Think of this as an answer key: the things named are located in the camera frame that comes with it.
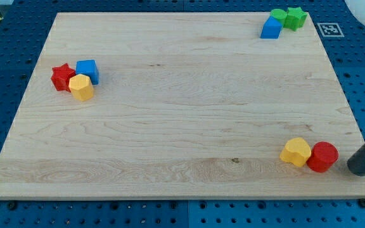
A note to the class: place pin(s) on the yellow heart block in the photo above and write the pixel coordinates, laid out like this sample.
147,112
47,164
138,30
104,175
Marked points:
296,151

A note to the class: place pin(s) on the red cylinder block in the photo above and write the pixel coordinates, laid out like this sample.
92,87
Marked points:
323,156

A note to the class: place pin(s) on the wooden board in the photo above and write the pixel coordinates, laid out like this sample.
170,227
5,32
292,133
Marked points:
189,106

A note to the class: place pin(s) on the blue cube block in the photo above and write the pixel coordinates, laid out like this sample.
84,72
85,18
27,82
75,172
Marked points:
89,68

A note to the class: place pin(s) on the yellow hexagon block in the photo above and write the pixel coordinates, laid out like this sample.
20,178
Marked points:
81,87

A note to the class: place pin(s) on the blue wedge block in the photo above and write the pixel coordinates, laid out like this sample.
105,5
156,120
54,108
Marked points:
271,29

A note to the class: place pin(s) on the red star block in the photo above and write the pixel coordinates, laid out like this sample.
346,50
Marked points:
61,77

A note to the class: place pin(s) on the green cylinder block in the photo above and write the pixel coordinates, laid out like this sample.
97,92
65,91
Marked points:
279,14

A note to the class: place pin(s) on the green star block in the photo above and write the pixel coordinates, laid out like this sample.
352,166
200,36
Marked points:
295,18

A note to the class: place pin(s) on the white fiducial marker tag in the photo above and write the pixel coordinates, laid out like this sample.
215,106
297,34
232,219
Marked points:
329,29

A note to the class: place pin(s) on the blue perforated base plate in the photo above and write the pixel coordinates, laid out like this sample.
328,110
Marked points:
23,31

